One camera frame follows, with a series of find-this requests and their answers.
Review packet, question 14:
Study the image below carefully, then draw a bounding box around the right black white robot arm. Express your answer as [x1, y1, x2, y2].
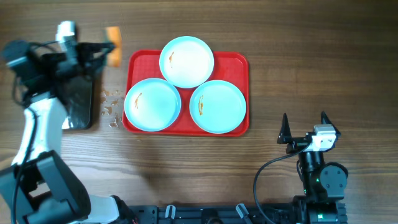
[277, 112, 348, 223]

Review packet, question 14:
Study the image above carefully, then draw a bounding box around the light blue plate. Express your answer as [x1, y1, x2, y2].
[124, 78, 182, 132]
[189, 80, 248, 134]
[159, 36, 215, 89]

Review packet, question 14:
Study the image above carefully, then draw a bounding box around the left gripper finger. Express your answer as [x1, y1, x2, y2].
[90, 51, 111, 75]
[89, 42, 116, 53]

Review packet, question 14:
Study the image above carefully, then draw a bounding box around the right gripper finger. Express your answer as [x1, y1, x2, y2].
[277, 113, 292, 144]
[321, 111, 341, 136]

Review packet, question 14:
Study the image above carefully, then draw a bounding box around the black water tray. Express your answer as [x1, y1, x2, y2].
[62, 77, 95, 130]

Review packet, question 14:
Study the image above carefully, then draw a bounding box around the orange green scrub sponge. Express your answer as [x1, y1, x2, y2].
[105, 26, 122, 67]

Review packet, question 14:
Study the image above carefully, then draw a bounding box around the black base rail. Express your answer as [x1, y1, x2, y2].
[130, 202, 348, 224]

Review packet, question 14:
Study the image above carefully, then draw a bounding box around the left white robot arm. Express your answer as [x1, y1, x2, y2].
[1, 37, 137, 223]

